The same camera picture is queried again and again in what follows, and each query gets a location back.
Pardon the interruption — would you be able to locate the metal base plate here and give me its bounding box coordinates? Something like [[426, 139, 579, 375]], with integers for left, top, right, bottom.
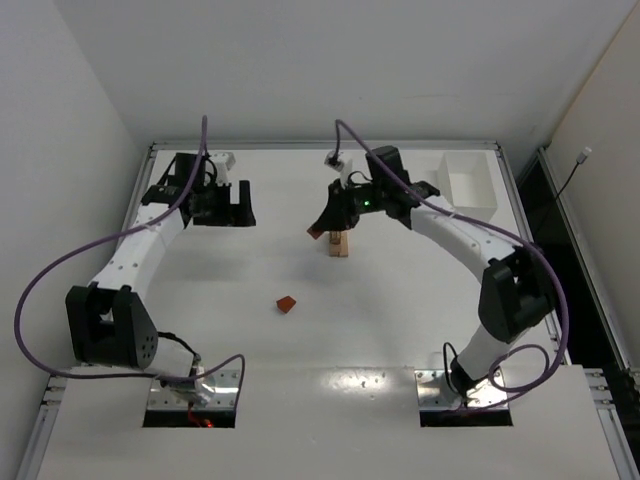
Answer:
[[147, 369, 240, 411], [414, 369, 509, 412]]

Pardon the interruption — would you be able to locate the red-brown wedge block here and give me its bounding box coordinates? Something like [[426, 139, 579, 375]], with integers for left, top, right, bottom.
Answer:
[[276, 296, 297, 314]]

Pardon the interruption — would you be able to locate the striped wood block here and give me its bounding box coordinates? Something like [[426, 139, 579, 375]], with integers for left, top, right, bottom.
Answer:
[[329, 231, 344, 245]]

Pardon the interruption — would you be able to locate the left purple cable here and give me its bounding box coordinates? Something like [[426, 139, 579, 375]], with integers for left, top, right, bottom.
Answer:
[[13, 114, 246, 391]]

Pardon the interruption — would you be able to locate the black cable with white plug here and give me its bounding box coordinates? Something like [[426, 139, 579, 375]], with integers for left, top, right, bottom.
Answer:
[[552, 146, 593, 199]]

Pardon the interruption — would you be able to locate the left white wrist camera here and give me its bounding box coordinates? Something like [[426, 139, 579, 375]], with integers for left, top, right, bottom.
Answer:
[[210, 151, 236, 186]]

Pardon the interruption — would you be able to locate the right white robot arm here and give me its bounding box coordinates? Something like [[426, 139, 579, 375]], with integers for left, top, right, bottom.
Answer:
[[308, 145, 560, 402]]

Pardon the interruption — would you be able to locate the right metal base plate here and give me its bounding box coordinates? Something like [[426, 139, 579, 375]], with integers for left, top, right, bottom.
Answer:
[[414, 369, 509, 412]]

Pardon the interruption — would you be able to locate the long light wood plank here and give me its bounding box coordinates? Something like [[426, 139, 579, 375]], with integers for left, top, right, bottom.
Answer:
[[329, 243, 342, 257]]

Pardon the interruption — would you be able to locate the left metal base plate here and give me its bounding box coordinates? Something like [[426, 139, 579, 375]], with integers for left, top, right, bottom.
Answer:
[[147, 369, 240, 411]]

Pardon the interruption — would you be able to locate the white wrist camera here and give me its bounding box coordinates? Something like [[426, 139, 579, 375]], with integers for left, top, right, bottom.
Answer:
[[324, 150, 353, 188], [210, 151, 236, 186]]

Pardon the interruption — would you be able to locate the red-brown arch block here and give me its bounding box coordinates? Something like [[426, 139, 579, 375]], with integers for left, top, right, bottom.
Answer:
[[307, 227, 325, 240]]

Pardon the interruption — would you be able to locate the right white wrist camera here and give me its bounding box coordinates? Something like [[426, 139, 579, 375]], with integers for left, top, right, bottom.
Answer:
[[324, 150, 353, 188]]

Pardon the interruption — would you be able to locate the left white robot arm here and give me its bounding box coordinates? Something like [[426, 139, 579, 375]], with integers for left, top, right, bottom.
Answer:
[[65, 152, 256, 403]]

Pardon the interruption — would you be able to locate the white open box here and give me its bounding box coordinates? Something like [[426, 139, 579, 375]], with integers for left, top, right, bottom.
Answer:
[[436, 151, 498, 222]]

